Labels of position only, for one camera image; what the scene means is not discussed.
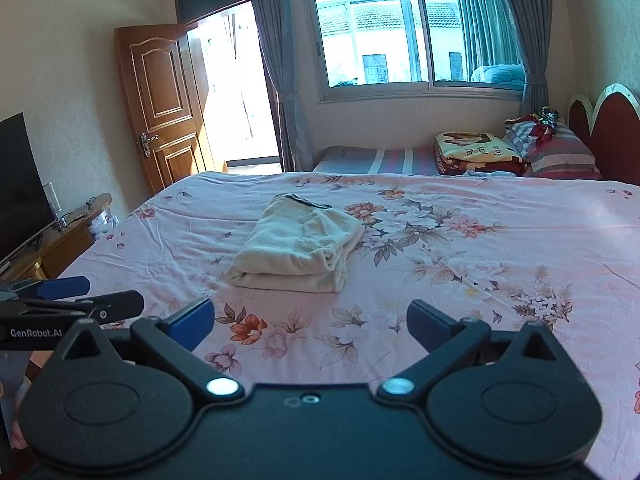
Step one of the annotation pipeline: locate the folded printed blanket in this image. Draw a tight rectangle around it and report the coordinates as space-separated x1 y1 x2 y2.
432 131 529 177

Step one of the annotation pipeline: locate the shiny multicoloured bundle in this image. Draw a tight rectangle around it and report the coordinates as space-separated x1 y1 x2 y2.
532 106 561 141

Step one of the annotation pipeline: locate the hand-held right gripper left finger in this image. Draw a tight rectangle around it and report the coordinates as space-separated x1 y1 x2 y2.
60 298 246 403

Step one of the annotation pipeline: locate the clear plastic bag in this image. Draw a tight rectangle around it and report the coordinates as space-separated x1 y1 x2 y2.
92 209 122 242

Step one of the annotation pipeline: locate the teal blanket outside window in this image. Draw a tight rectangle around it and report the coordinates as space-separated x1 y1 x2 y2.
470 63 526 85

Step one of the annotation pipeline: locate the wooden television cabinet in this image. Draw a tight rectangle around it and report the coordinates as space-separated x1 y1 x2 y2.
0 192 114 282

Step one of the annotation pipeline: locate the striped mattress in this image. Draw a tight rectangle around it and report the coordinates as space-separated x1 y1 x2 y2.
312 145 442 177

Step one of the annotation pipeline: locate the cream striped knit sweater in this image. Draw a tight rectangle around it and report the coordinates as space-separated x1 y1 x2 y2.
227 192 366 295

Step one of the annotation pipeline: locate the pink floral bed sheet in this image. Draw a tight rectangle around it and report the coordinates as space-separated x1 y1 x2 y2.
55 170 640 466

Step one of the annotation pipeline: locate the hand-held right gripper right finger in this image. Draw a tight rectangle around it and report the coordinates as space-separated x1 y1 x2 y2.
377 300 571 402

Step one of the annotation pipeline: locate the black television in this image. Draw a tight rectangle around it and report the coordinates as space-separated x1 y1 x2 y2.
0 112 57 267

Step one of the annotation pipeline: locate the red scalloped headboard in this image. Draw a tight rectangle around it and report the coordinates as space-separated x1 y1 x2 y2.
567 84 640 187

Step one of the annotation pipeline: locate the striped pillow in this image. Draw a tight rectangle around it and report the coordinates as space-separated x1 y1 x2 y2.
502 119 602 181

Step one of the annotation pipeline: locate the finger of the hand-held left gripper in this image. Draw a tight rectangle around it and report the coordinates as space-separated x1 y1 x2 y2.
20 290 145 322
0 276 91 306

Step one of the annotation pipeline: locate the brown wooden door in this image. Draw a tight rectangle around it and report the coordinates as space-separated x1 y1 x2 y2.
114 23 211 196

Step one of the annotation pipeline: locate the sliding glass window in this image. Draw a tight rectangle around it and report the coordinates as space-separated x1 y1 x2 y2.
300 0 527 104

